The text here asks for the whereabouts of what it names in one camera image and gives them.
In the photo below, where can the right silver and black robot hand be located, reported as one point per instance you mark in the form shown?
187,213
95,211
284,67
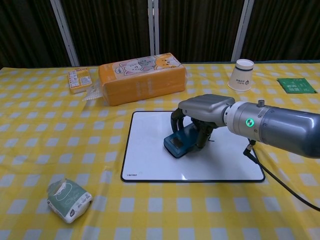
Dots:
207,107

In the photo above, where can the blue whiteboard eraser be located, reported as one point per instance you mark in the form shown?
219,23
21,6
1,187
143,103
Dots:
178,145

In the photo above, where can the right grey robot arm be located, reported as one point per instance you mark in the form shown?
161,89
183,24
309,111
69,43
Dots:
280,127

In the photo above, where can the white paper cup upside down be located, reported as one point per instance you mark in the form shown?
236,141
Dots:
240,77

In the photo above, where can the orange cat print tissue pack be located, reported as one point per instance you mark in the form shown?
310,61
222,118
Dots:
140,85

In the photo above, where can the green flat sachet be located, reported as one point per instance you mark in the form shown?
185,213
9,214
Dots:
296,85

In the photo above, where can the small yellow printed box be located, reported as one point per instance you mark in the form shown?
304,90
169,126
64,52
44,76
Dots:
80,81

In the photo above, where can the yellow white checked tablecloth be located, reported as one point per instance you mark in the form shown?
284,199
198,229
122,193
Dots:
50,140

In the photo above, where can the green and white tissue packet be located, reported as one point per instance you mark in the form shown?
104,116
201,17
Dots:
68,202

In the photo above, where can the white board with dark frame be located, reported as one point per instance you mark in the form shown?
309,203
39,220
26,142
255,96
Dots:
145,150

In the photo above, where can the white metal frame post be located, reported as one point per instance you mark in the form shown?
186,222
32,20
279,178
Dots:
153,25
242,27
65,32

